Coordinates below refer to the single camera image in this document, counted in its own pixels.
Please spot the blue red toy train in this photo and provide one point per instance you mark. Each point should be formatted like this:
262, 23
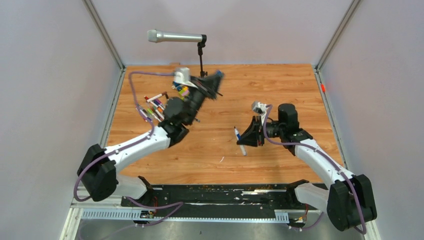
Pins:
177, 86

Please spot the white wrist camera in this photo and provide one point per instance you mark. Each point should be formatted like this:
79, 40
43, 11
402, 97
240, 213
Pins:
259, 108
182, 76

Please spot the aluminium frame rail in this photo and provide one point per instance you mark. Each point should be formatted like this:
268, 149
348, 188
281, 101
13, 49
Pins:
121, 208

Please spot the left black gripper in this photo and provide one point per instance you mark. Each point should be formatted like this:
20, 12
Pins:
208, 86

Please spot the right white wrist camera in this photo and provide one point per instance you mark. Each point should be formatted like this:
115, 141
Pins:
259, 108

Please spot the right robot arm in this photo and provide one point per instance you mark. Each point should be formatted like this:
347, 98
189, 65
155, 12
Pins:
348, 199

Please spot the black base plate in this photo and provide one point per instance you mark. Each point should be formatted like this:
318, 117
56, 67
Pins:
227, 201

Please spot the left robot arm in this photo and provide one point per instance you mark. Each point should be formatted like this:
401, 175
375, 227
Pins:
99, 172

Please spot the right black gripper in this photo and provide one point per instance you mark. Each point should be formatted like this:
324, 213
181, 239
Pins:
250, 137

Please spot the black tripod microphone stand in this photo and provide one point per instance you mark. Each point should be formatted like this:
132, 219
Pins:
200, 46

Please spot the green yellow pink block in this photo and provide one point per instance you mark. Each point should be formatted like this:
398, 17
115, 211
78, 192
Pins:
183, 91

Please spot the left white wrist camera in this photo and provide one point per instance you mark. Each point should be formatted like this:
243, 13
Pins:
182, 76

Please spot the silver microphone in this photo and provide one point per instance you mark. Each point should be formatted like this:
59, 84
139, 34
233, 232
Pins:
158, 36

